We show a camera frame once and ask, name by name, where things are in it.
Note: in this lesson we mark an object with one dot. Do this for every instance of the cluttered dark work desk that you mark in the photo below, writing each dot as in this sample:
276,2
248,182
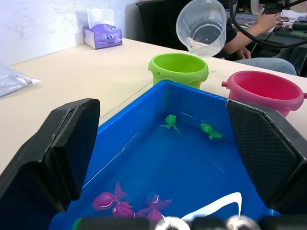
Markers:
287,36

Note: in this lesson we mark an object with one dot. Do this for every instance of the clear plastic bag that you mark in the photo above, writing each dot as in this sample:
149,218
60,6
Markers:
12,81

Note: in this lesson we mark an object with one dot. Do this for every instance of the pink plastic bucket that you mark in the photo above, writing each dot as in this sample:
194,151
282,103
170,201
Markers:
263,86

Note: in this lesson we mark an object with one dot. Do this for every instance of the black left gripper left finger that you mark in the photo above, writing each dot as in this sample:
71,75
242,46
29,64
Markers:
36,172

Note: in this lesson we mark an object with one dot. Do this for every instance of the person's bare hand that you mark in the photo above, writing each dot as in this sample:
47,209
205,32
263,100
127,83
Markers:
271,20

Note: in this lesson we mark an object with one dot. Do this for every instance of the blue plastic tub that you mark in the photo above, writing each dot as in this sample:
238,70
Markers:
168,167

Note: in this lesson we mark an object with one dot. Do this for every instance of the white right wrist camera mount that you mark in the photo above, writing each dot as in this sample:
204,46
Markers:
256,6

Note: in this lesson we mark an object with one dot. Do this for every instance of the green plastic bucket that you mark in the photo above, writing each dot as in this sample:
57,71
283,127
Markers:
168,76

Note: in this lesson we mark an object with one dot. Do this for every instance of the black chair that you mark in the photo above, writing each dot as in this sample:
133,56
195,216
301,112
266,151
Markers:
158,21

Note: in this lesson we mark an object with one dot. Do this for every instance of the clear plastic measuring cup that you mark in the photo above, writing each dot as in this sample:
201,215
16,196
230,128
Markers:
204,14

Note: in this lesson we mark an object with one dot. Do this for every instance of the green toy fish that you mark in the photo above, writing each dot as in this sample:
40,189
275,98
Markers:
206,128
170,119

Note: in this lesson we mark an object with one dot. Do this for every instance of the seated person in jeans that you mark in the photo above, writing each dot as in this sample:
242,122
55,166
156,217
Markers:
268,63

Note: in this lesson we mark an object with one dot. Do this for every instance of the purple tissue box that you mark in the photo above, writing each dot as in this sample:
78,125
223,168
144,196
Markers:
105,38

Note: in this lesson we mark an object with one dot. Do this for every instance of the purple toy fish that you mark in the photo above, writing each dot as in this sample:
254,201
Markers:
153,208
122,210
104,201

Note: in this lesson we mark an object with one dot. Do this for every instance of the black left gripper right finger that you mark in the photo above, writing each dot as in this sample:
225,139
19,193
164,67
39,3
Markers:
271,155

